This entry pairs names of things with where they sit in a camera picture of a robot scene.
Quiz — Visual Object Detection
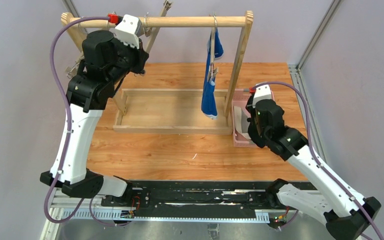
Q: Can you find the wooden hanger holding black underwear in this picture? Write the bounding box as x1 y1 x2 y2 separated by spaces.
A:
142 0 173 56

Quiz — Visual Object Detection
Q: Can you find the wooden hanger holding blue underwear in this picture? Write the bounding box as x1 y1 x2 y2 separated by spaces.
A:
207 12 218 82

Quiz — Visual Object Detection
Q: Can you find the blue underwear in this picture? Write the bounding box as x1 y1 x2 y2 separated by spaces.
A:
201 29 224 120

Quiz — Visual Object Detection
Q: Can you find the grey underwear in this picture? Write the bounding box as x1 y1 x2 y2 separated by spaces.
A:
233 106 251 140

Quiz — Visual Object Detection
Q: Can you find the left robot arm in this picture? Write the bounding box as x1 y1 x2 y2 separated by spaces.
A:
39 30 149 199

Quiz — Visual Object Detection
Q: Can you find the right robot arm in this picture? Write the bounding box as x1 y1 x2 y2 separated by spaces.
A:
245 99 382 240

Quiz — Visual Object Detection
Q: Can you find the empty wooden clip hanger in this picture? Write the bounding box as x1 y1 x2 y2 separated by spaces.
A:
65 50 84 79

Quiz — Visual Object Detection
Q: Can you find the wooden clothes rack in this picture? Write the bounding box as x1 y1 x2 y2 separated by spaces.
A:
61 11 253 135

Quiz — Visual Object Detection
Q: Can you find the pink perforated plastic basket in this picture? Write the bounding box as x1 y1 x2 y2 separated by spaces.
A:
230 89 258 148

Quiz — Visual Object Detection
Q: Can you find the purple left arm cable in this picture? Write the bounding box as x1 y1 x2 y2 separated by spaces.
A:
43 16 133 227

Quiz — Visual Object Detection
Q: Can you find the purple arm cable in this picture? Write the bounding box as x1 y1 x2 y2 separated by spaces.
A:
254 81 384 240
43 16 133 227

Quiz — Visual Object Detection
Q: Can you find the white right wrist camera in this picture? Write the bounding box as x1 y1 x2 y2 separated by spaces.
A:
251 84 274 108

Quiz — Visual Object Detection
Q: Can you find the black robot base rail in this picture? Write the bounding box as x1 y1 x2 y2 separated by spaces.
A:
74 179 315 223

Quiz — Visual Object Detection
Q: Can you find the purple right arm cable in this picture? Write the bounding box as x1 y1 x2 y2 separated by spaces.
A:
254 81 384 240

